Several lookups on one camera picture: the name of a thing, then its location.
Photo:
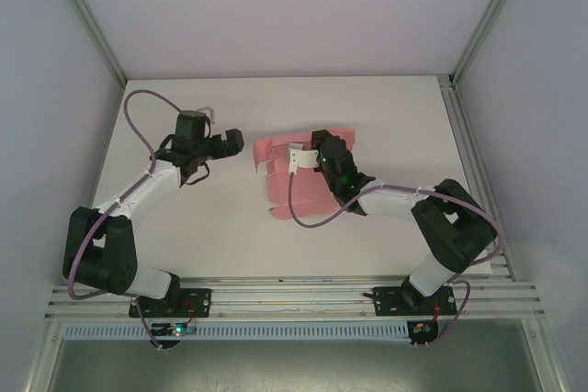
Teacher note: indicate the pink paper box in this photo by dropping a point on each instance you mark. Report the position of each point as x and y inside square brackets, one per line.
[308, 194]

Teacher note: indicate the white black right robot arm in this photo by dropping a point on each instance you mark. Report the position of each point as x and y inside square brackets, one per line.
[390, 201]

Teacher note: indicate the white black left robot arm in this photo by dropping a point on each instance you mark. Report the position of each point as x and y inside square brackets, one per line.
[151, 185]

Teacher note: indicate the right circuit board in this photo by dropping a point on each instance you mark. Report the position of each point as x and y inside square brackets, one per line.
[421, 329]

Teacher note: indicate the left circuit board with LEDs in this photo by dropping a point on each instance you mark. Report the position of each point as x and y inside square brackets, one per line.
[177, 329]

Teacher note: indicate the aluminium side rail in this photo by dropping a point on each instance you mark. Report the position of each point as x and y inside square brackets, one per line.
[467, 144]

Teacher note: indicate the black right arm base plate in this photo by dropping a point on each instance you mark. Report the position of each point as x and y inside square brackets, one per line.
[388, 302]

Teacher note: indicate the aluminium mounting rail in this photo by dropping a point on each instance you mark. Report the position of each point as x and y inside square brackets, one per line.
[294, 305]

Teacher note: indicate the aluminium frame post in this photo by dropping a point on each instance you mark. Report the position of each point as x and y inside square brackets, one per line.
[87, 15]
[488, 15]

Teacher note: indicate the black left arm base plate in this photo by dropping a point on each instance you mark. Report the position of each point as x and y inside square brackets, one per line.
[202, 301]

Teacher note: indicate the aluminium frame leg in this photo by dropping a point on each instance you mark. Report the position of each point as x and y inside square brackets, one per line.
[43, 355]
[544, 360]

